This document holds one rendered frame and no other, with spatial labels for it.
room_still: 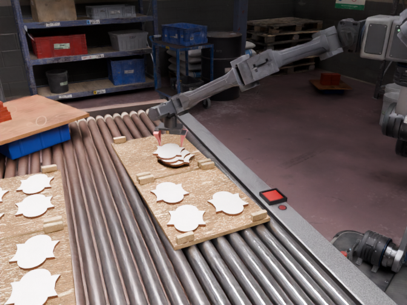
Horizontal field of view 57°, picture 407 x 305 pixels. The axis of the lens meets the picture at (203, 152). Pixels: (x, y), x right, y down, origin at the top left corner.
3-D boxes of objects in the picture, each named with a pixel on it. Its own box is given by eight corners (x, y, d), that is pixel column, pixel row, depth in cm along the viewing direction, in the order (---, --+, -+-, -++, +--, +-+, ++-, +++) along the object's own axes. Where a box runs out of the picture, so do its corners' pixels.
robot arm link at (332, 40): (350, 43, 142) (345, 30, 141) (338, 48, 135) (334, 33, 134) (328, 53, 149) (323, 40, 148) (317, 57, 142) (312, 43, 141)
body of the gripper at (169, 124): (180, 133, 160) (180, 117, 156) (157, 132, 161) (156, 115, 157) (183, 127, 166) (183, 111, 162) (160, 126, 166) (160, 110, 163)
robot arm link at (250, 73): (271, 78, 115) (260, 47, 114) (243, 90, 126) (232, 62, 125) (347, 49, 140) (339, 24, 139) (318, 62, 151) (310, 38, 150)
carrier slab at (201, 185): (215, 169, 160) (215, 165, 159) (270, 221, 127) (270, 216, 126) (135, 187, 146) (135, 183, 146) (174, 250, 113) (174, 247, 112)
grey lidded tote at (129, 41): (139, 44, 583) (138, 28, 572) (149, 48, 556) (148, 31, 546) (108, 48, 557) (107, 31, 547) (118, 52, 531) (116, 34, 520)
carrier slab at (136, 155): (178, 134, 194) (178, 131, 193) (214, 167, 161) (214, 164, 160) (111, 146, 181) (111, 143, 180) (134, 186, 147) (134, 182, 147)
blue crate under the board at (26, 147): (40, 124, 205) (36, 107, 201) (72, 139, 188) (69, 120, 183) (-19, 143, 184) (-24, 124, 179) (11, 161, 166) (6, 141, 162)
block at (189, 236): (192, 236, 117) (192, 230, 116) (195, 240, 115) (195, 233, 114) (175, 242, 114) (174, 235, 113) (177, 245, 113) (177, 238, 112)
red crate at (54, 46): (81, 49, 549) (78, 29, 537) (88, 54, 514) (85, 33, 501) (33, 53, 520) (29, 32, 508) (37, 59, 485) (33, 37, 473)
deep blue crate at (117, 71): (138, 75, 606) (136, 52, 589) (146, 81, 572) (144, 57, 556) (107, 79, 587) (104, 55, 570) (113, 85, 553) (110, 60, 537)
